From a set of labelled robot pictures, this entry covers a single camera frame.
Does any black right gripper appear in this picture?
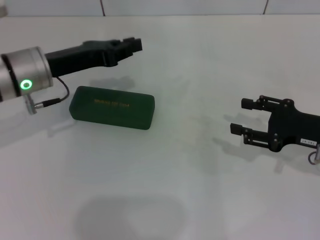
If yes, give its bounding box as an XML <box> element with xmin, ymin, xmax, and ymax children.
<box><xmin>229</xmin><ymin>95</ymin><xmax>320</xmax><ymax>153</ymax></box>

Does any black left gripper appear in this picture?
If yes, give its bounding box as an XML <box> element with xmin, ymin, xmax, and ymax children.
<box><xmin>44</xmin><ymin>36</ymin><xmax>144</xmax><ymax>77</ymax></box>

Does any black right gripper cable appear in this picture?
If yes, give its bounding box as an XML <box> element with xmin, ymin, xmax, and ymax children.
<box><xmin>308</xmin><ymin>143</ymin><xmax>320</xmax><ymax>166</ymax></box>

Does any green glasses case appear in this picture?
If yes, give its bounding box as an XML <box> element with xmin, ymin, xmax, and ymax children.
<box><xmin>68</xmin><ymin>85</ymin><xmax>156</xmax><ymax>131</ymax></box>

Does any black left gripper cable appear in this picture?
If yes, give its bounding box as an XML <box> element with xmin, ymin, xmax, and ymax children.
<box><xmin>24</xmin><ymin>76</ymin><xmax>71</xmax><ymax>116</ymax></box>

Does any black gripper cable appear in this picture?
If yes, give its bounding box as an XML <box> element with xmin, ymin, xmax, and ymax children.
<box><xmin>24</xmin><ymin>76</ymin><xmax>71</xmax><ymax>116</ymax></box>
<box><xmin>308</xmin><ymin>143</ymin><xmax>320</xmax><ymax>166</ymax></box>

